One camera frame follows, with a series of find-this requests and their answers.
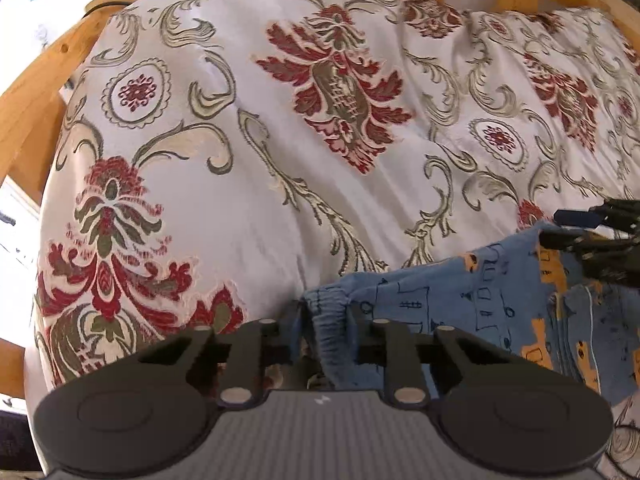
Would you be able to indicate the floral white bedspread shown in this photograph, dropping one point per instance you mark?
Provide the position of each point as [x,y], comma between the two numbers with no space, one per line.
[310,170]

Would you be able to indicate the wooden bed frame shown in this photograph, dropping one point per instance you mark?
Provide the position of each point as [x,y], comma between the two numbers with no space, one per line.
[35,95]

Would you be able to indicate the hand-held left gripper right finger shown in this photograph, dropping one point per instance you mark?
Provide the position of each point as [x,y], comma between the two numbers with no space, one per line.
[356,332]

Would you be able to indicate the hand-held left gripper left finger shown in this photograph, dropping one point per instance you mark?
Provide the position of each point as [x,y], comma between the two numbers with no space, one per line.
[295,332]

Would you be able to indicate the blue printed pants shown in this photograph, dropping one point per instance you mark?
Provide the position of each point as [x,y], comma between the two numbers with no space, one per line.
[480,305]

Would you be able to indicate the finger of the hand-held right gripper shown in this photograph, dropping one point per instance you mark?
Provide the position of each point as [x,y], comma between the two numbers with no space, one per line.
[580,218]
[565,241]

